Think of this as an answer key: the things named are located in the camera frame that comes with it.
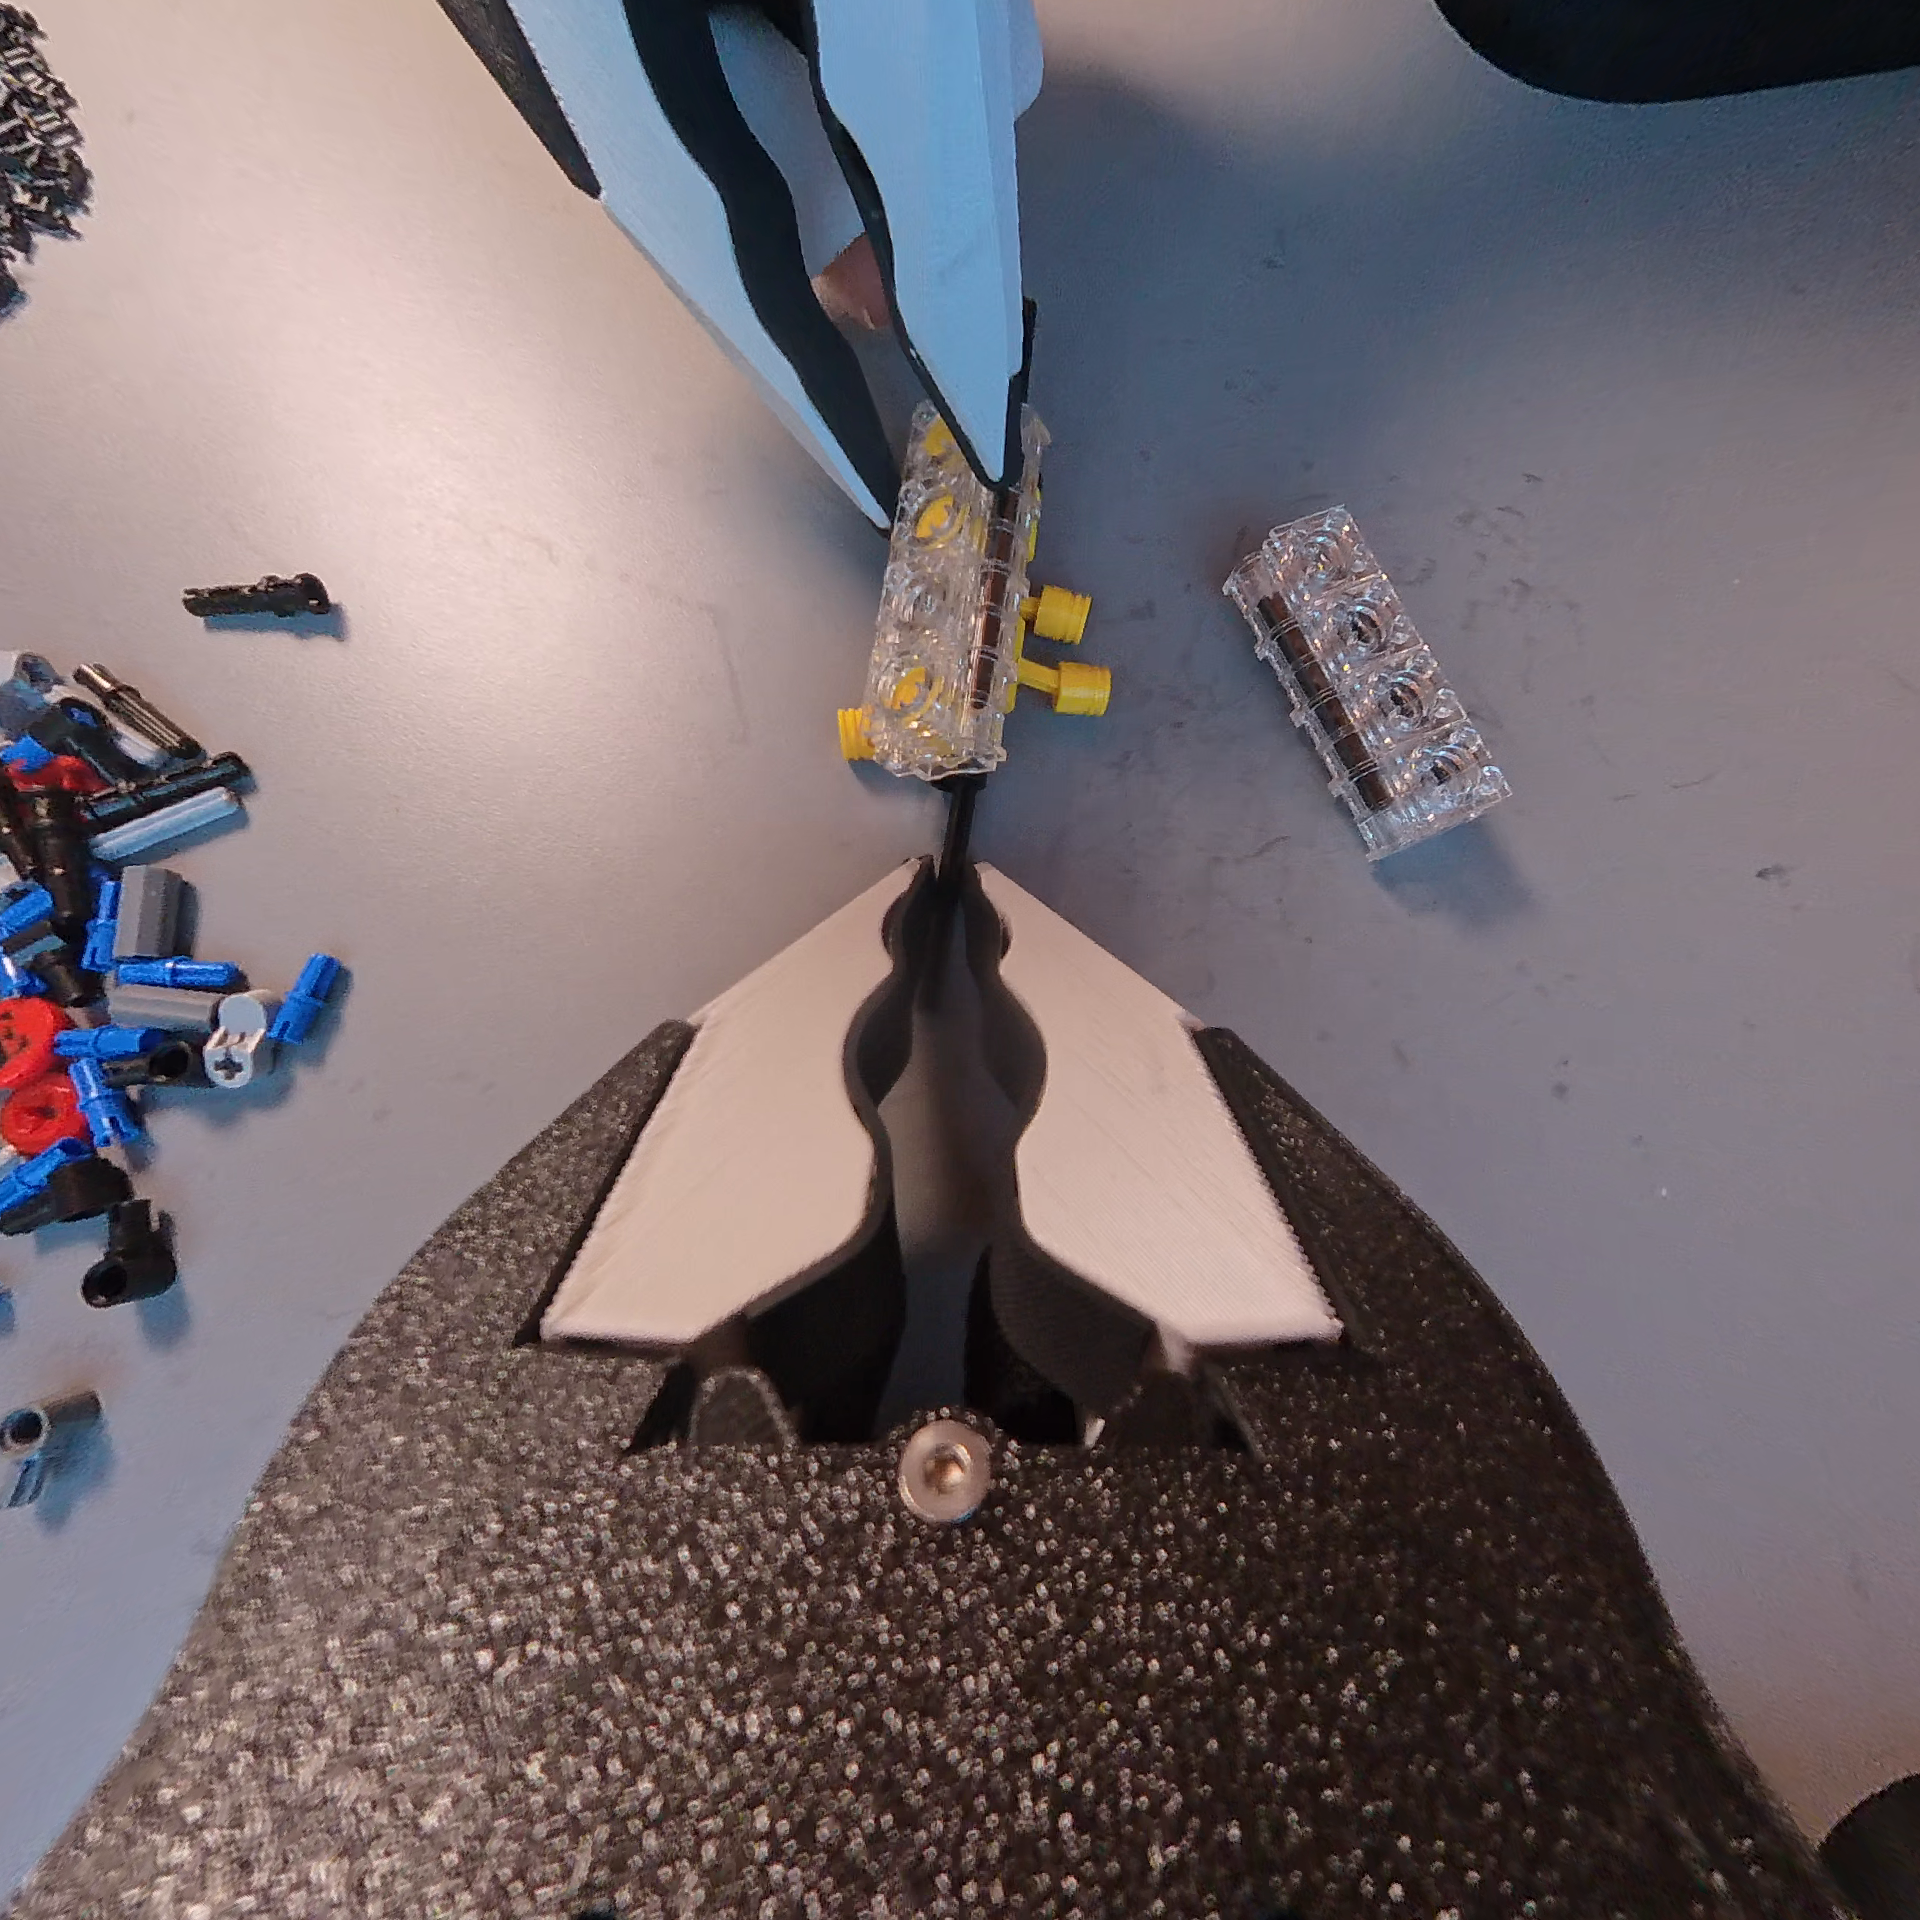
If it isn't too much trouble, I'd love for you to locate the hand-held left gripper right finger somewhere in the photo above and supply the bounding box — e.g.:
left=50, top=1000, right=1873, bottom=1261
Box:
left=967, top=862, right=1345, bottom=1445

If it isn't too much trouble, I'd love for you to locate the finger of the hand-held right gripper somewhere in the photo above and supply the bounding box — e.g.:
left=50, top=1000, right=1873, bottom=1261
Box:
left=507, top=0, right=904, bottom=533
left=809, top=0, right=1047, bottom=492

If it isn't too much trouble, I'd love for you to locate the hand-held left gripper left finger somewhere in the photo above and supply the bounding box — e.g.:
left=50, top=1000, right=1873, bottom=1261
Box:
left=539, top=860, right=934, bottom=1404

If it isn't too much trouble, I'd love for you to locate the clear toy cylinder block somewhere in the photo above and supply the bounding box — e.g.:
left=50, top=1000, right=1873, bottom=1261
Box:
left=1223, top=507, right=1508, bottom=860
left=867, top=403, right=1047, bottom=782

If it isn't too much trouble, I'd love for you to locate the yellow piston crankshaft assembly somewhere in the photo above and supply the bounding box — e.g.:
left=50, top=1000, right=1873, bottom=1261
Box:
left=836, top=420, right=1116, bottom=1022

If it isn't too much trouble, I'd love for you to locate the pile of black toy pins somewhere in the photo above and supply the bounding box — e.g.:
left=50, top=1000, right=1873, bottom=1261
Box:
left=0, top=0, right=91, bottom=308

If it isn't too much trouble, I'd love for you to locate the single black toy pin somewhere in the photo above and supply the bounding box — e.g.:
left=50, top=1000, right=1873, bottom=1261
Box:
left=183, top=570, right=332, bottom=622

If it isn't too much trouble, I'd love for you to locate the pile of small toy parts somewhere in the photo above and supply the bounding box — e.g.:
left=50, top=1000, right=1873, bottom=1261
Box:
left=0, top=646, right=351, bottom=1507

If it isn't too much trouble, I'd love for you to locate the black chair armrest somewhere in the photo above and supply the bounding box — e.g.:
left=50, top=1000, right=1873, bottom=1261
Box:
left=1431, top=0, right=1920, bottom=108

